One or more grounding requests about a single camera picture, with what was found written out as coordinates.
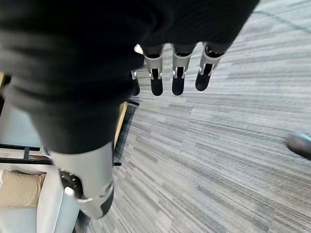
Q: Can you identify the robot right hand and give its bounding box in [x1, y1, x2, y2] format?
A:
[0, 0, 260, 220]

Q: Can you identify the dark shoe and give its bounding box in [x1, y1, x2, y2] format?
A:
[286, 133, 311, 161]

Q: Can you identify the beige cushion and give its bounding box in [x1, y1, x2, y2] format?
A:
[0, 169, 46, 208]

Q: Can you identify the light grey sofa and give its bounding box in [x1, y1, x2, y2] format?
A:
[0, 167, 81, 233]

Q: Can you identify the black frame shoe rack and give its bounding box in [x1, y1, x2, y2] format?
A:
[0, 71, 140, 167]

